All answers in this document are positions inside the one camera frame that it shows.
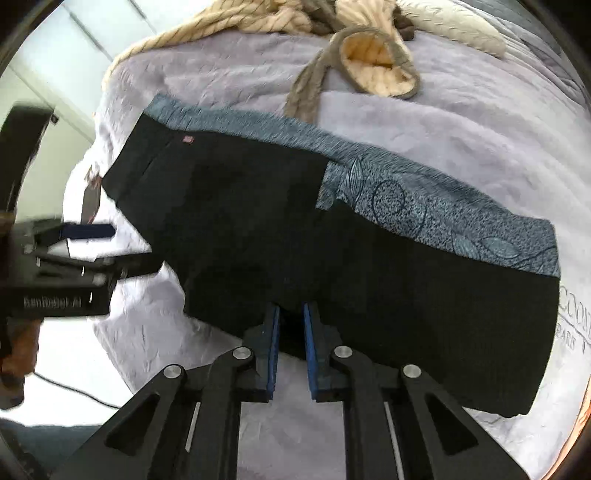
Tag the white pillow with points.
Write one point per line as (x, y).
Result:
(452, 23)

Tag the person's leg in jeans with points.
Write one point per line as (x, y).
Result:
(41, 447)

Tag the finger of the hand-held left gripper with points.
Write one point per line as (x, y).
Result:
(87, 231)
(134, 266)

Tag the blue leaf patterned cloth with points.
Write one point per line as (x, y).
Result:
(415, 212)

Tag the cream garment with grey trim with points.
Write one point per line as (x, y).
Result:
(369, 60)

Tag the white printed cloth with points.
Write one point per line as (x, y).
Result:
(572, 332)

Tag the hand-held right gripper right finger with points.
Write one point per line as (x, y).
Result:
(309, 350)

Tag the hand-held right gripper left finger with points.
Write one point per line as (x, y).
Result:
(274, 350)

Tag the grey quilted blanket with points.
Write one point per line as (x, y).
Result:
(531, 37)

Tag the cream striped blanket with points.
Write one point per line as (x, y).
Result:
(258, 21)

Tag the black pants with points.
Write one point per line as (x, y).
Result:
(231, 221)

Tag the person's left forearm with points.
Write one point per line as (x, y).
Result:
(18, 364)

